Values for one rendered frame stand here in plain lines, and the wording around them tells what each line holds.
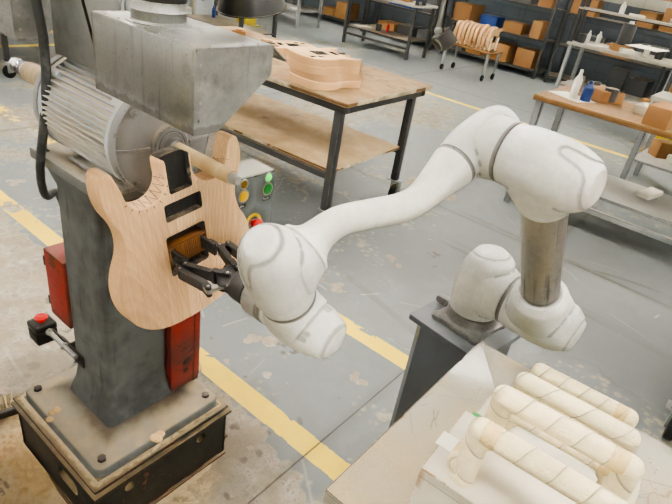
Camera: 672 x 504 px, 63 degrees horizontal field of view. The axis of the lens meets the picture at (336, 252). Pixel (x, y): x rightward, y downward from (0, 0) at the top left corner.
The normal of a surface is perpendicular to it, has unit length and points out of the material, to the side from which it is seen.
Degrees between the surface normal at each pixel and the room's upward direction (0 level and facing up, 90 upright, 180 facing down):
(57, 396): 24
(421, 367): 90
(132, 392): 82
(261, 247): 39
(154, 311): 88
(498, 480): 0
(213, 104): 90
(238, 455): 0
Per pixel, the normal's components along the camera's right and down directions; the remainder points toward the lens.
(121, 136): 0.40, 0.41
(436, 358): -0.73, 0.25
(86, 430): -0.12, -0.66
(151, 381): 0.78, 0.29
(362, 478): 0.14, -0.86
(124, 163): 0.36, 0.61
